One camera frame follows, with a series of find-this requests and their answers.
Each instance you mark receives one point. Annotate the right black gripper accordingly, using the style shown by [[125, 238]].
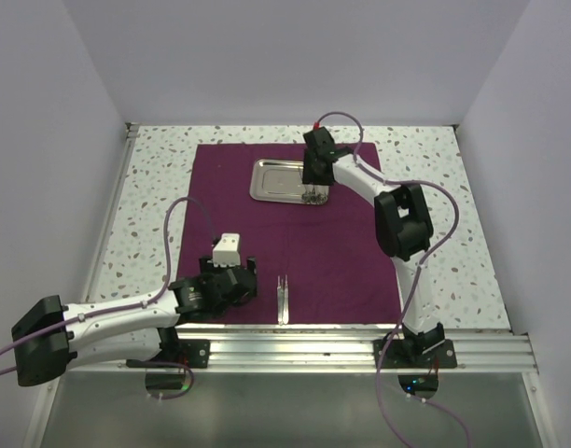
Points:
[[309, 177]]

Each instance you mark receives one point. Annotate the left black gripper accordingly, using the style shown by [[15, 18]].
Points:
[[207, 268]]

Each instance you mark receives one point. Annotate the steel ring-handled scissors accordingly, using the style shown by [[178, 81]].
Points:
[[308, 195]]

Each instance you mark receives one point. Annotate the steel scalpel handle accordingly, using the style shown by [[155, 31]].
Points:
[[280, 300], [285, 310]]

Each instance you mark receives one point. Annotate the purple cloth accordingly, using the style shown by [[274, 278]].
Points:
[[336, 272]]

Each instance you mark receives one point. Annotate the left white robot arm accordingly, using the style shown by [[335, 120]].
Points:
[[53, 338]]

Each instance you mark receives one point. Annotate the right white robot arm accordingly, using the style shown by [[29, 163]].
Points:
[[403, 228]]

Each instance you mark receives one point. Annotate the steel instrument tray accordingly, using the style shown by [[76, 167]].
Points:
[[277, 181]]

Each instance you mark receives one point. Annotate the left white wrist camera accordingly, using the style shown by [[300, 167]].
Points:
[[226, 250]]

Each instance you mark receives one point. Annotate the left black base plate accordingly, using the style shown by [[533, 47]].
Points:
[[183, 353]]

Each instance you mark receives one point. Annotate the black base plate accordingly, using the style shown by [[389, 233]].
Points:
[[399, 356], [183, 353]]

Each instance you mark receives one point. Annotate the aluminium front rail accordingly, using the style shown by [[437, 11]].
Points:
[[354, 349]]

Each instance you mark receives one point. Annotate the aluminium rail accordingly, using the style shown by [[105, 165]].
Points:
[[111, 204], [354, 349]]

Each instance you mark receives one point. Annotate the aluminium left side rail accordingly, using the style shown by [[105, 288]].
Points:
[[111, 204]]

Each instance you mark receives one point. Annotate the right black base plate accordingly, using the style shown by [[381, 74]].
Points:
[[399, 356]]

